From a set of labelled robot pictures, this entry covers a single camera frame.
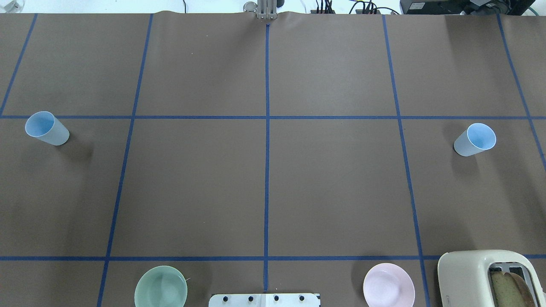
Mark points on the light blue cup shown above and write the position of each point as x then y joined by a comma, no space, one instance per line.
46,127
476,138

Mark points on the green bowl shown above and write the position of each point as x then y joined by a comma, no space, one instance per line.
161,286

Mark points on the pink bowl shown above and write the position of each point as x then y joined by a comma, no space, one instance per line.
388,285

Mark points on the cream toaster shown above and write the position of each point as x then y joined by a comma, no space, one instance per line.
464,276

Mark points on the black monitor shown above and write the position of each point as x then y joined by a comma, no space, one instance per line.
465,7

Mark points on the bread slice in toaster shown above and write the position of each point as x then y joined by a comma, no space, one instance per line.
510,290

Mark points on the aluminium frame post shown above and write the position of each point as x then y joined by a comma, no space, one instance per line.
266,9

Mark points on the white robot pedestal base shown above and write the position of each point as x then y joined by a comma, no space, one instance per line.
265,300

